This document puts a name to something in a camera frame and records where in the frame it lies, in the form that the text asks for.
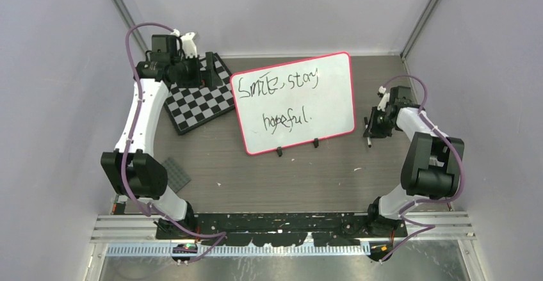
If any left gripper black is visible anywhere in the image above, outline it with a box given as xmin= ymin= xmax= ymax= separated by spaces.
xmin=172 ymin=52 xmax=222 ymax=89

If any black white marker pen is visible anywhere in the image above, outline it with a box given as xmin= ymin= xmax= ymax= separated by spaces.
xmin=363 ymin=116 xmax=372 ymax=148

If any whiteboard with pink frame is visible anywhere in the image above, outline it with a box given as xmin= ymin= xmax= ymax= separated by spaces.
xmin=230 ymin=52 xmax=357 ymax=156

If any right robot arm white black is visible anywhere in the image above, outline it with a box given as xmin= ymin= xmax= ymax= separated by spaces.
xmin=363 ymin=86 xmax=464 ymax=237

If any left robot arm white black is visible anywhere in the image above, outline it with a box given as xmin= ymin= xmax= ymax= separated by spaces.
xmin=101 ymin=32 xmax=220 ymax=239

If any black white chessboard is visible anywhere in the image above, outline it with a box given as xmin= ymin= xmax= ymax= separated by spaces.
xmin=163 ymin=53 xmax=235 ymax=135

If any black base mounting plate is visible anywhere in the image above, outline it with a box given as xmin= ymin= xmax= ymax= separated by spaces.
xmin=155 ymin=213 xmax=407 ymax=247

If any grey studded baseplate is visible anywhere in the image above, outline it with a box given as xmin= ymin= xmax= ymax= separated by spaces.
xmin=162 ymin=157 xmax=191 ymax=193

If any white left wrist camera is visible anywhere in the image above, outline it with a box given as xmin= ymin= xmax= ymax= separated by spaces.
xmin=170 ymin=29 xmax=199 ymax=58

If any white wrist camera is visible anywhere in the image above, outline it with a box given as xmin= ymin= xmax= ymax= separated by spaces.
xmin=377 ymin=86 xmax=390 ymax=111
xmin=170 ymin=29 xmax=199 ymax=58

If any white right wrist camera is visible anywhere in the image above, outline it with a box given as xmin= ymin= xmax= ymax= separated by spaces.
xmin=377 ymin=86 xmax=390 ymax=111

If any black wire whiteboard stand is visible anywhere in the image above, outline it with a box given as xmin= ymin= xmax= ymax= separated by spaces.
xmin=275 ymin=137 xmax=320 ymax=157

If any aluminium frame rail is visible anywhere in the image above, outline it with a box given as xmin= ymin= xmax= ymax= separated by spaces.
xmin=91 ymin=211 xmax=476 ymax=259

